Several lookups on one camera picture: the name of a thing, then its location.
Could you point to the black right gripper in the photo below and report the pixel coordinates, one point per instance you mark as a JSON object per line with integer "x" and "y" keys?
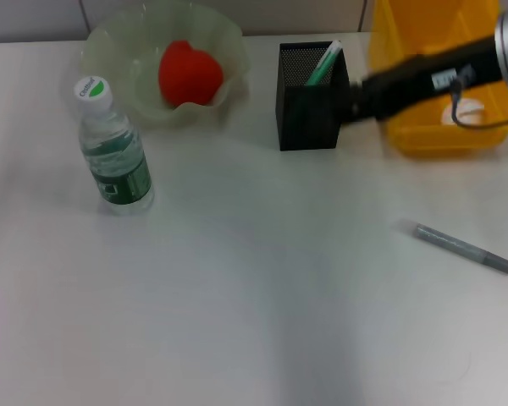
{"x": 427, "y": 82}

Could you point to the mint green pen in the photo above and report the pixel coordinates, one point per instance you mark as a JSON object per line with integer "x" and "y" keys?
{"x": 324, "y": 63}

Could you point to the white paper ball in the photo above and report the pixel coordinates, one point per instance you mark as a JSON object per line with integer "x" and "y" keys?
{"x": 467, "y": 112}

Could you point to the red-orange toy fruit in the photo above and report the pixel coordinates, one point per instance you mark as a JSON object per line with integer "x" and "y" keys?
{"x": 190, "y": 72}

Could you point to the grey marker pen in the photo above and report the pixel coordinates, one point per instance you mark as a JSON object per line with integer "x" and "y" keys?
{"x": 461, "y": 247}

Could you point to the clear green-label water bottle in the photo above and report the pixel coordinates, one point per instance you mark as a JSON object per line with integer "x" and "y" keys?
{"x": 118, "y": 169}

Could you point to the black mesh pen holder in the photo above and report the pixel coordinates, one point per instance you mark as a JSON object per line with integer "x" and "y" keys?
{"x": 309, "y": 118}

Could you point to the translucent green fruit plate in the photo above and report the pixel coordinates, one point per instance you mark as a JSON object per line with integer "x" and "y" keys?
{"x": 123, "y": 51}

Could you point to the yellow plastic storage bin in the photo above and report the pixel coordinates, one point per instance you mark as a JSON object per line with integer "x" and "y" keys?
{"x": 427, "y": 135}

